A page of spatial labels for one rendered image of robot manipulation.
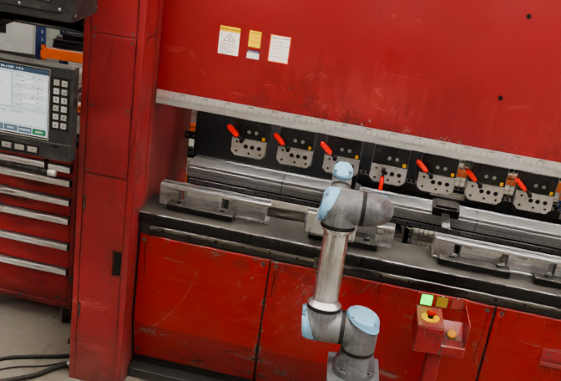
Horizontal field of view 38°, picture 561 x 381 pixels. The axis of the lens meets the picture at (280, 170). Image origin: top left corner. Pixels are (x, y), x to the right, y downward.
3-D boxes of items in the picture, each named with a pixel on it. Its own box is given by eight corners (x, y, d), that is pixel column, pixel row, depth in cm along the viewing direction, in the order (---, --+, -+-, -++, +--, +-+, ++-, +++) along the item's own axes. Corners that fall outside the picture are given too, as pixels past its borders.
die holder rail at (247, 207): (159, 202, 364) (160, 183, 361) (163, 197, 370) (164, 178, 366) (267, 224, 358) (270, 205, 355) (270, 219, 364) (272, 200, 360)
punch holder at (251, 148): (229, 154, 348) (234, 117, 342) (235, 147, 356) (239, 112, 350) (264, 160, 346) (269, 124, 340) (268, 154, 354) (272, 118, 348)
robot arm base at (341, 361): (375, 386, 275) (380, 362, 272) (331, 379, 276) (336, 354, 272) (374, 360, 290) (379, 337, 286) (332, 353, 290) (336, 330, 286)
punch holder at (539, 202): (512, 208, 334) (522, 170, 328) (510, 200, 342) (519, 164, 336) (549, 215, 332) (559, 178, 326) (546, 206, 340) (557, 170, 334)
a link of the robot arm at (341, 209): (341, 351, 273) (368, 196, 260) (296, 343, 273) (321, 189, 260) (341, 336, 284) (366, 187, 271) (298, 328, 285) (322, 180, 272)
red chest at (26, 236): (-23, 311, 419) (-24, 129, 382) (22, 266, 466) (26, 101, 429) (68, 332, 413) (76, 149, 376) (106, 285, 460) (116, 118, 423)
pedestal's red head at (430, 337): (411, 350, 320) (421, 312, 313) (410, 328, 334) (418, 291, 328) (462, 359, 319) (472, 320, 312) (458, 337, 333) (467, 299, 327)
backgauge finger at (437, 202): (431, 228, 351) (433, 218, 349) (432, 205, 375) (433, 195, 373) (458, 234, 349) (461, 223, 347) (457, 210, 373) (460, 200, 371)
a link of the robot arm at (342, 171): (331, 177, 304) (334, 158, 308) (330, 190, 314) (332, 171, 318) (352, 180, 304) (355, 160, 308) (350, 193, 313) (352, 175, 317)
